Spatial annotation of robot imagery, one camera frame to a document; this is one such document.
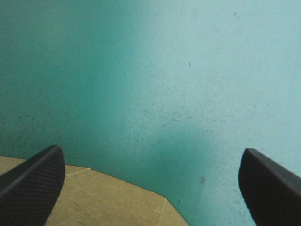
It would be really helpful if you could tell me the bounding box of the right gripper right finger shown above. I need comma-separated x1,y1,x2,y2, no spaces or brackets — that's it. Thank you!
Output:
238,147,301,226

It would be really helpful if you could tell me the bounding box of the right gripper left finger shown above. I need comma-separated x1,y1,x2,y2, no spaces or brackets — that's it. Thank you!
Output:
0,145,66,226

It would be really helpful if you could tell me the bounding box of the brown cardboard box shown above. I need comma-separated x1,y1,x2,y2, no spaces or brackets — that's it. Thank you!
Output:
0,155,190,226

